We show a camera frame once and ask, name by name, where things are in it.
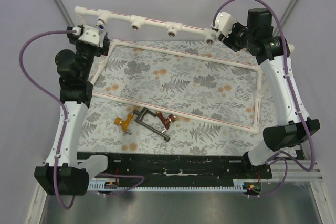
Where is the white pipe frame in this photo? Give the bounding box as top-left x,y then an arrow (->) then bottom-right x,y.
75,5 -> 296,135

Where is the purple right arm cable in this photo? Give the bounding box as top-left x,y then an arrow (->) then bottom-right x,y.
212,0 -> 316,199

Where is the brown water faucet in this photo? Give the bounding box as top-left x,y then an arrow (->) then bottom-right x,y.
156,111 -> 176,130

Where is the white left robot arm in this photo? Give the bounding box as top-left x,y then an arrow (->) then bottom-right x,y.
34,25 -> 110,196

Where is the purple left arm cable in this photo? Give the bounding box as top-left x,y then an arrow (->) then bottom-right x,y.
19,29 -> 145,210

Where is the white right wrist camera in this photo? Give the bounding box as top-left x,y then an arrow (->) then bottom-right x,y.
211,12 -> 237,37

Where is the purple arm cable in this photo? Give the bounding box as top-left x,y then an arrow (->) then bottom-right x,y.
19,29 -> 145,210
212,0 -> 316,199

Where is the white water faucet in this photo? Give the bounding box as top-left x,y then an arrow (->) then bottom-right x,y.
96,20 -> 105,30

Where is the white slotted cable duct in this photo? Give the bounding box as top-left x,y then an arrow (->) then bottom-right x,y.
87,178 -> 246,193

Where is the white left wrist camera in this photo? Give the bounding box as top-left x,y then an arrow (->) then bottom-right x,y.
72,25 -> 102,47

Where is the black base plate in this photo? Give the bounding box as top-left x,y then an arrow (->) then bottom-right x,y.
77,152 -> 274,187

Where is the floral pattern mat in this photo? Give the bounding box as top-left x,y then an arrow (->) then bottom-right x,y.
78,46 -> 262,156

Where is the dark grey metal faucet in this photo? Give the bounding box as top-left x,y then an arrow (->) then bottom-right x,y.
133,107 -> 171,142

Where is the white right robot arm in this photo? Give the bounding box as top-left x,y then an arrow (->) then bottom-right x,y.
212,8 -> 320,166

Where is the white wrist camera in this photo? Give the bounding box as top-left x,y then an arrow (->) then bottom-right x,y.
72,25 -> 102,47
211,12 -> 237,37

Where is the orange water faucet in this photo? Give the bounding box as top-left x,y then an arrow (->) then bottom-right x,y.
114,112 -> 134,135

